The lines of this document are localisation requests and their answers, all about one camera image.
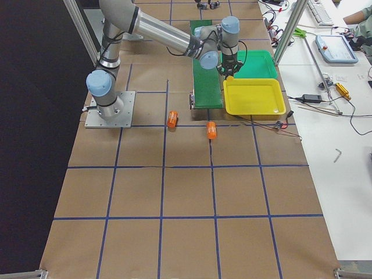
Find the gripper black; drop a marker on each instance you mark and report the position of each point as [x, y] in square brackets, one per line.
[228, 65]
[208, 4]

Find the orange cylinder with white digits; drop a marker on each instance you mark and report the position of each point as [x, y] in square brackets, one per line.
[172, 119]

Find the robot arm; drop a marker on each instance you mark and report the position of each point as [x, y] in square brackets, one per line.
[213, 49]

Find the green plastic tray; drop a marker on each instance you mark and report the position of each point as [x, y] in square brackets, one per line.
[258, 64]

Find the green conveyor belt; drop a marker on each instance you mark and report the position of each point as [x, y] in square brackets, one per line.
[207, 91]

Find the yellow plastic tray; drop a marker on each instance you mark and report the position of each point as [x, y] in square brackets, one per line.
[253, 96]

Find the black power adapter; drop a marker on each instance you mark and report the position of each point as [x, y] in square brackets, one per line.
[312, 98]

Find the teach pendant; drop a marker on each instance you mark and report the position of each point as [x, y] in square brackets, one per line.
[335, 49]

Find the gold resistor block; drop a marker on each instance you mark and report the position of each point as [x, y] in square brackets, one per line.
[342, 91]

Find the small circuit board with wires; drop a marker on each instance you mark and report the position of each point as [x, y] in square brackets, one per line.
[280, 125]

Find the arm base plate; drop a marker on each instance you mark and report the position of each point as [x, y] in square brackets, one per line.
[132, 37]
[120, 114]

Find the aluminium frame post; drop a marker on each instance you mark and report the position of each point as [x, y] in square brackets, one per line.
[289, 30]

